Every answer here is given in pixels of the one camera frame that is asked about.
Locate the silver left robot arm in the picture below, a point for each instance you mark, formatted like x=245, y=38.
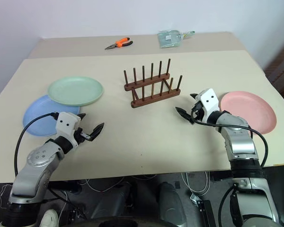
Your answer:
x=35, y=170

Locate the green plate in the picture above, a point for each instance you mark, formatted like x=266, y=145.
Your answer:
x=75, y=89

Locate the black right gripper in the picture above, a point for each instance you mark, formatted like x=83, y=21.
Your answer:
x=197, y=111

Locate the white shoe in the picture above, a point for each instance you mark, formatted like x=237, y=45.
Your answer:
x=49, y=218

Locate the grey rounded shape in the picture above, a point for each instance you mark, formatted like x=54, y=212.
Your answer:
x=171, y=203
x=113, y=203

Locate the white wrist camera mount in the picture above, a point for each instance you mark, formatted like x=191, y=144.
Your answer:
x=213, y=107
x=71, y=118

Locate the black flat bar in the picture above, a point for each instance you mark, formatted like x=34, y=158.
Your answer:
x=207, y=212

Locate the blue plate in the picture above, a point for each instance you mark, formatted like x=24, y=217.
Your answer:
x=38, y=118

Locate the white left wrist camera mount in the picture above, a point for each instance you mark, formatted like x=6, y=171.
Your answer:
x=71, y=118

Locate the wooden dish rack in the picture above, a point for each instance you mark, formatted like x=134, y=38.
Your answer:
x=153, y=98

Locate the pink-red plate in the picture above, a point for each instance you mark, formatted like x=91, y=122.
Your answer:
x=251, y=108

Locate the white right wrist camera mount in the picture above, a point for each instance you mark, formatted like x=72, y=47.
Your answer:
x=213, y=107

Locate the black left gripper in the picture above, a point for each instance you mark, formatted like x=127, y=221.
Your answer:
x=78, y=136

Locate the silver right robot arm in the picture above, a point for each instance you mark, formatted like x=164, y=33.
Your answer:
x=241, y=142

